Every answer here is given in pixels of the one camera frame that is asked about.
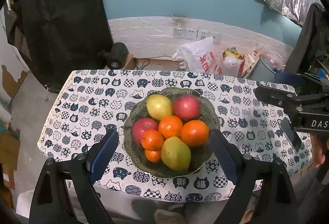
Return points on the large orange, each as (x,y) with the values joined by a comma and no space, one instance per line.
(194,132)

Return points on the red paper bag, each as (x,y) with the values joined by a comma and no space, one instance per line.
(235,59)

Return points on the black hanging cloth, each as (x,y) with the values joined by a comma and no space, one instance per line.
(64,21)

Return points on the white wall socket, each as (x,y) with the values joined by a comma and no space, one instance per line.
(203,34)
(215,37)
(191,33)
(177,32)

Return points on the medium orange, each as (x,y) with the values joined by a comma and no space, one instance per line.
(171,126)

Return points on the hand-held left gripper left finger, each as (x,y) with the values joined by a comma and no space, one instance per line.
(105,157)

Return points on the cat-print tablecloth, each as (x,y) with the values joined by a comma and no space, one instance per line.
(84,100)

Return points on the grey hanging jacket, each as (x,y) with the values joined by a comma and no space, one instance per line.
(305,39)

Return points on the green glass plate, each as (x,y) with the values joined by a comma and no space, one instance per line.
(205,113)

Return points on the white plastic bag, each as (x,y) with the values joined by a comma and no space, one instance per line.
(198,57)

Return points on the red apple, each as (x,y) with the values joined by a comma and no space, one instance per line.
(186,107)
(144,129)

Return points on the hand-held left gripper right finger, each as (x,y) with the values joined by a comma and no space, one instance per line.
(223,154)

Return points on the small orange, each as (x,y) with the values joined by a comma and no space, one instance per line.
(153,155)
(152,139)

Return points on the person's right hand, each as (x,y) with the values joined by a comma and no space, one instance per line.
(318,152)

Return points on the yellow pear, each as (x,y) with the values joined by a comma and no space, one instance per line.
(159,107)
(176,153)

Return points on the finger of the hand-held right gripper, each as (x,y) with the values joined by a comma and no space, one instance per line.
(272,96)
(285,77)

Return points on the black round device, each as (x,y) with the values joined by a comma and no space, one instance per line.
(115,55)

